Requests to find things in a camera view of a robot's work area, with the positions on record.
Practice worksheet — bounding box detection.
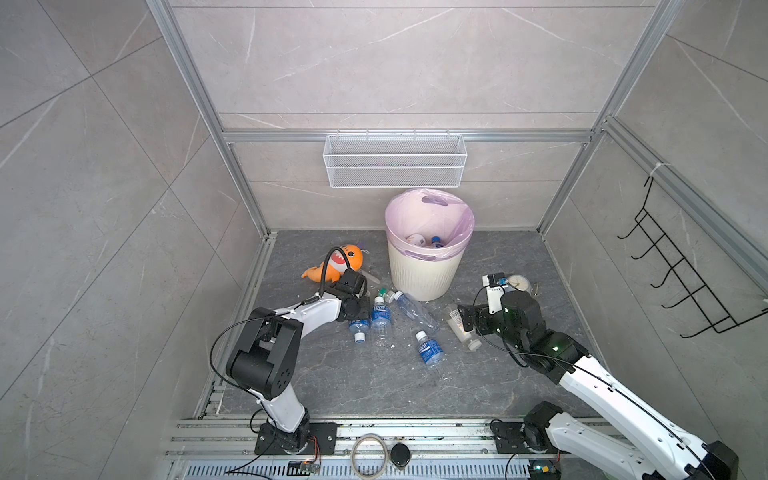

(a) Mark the clear bottle orange white label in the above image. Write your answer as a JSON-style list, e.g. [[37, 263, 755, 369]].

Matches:
[[445, 306, 482, 352]]

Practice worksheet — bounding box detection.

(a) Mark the pocari sweat bottle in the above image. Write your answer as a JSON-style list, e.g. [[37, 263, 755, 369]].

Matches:
[[415, 331, 445, 372], [349, 319, 371, 344]]

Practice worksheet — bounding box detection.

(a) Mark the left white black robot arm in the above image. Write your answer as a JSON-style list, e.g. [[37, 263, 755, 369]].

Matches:
[[225, 270, 370, 436]]

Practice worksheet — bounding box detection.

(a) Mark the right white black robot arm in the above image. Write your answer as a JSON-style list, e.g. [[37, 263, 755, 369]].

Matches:
[[457, 286, 739, 479]]

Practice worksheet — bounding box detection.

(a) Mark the cream ribbed trash bin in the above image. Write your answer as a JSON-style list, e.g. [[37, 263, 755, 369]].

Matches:
[[388, 242, 467, 301]]

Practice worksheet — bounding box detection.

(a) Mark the pink plastic bin liner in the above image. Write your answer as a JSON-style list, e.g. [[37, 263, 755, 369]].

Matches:
[[384, 188, 475, 260]]

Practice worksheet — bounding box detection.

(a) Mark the orange shark plush toy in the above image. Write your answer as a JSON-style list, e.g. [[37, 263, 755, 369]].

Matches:
[[302, 244, 364, 283]]

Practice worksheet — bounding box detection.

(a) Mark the Pocari Sweat bottle upright label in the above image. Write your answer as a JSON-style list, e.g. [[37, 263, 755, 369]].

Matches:
[[371, 296, 392, 347]]

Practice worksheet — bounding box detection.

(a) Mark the long clear blue-tint bottle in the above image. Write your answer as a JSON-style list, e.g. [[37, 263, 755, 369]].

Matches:
[[393, 291, 439, 336]]

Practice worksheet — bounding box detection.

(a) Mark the black round device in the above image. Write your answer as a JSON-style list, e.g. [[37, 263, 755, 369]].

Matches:
[[389, 442, 412, 470]]

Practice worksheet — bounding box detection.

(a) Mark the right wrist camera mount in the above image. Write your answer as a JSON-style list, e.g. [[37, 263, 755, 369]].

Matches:
[[482, 272, 507, 314]]

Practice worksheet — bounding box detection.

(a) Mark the black corrugated cable hose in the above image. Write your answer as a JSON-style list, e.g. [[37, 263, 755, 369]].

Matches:
[[317, 246, 352, 298]]

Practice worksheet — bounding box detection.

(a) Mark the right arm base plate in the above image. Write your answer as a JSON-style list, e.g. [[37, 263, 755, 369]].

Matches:
[[488, 419, 568, 455]]

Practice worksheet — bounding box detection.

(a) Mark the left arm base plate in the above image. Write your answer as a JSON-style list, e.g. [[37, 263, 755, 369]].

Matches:
[[254, 422, 339, 456]]

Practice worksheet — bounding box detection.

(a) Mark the black wire hook rack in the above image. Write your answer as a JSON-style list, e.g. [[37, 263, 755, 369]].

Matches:
[[617, 176, 767, 339]]

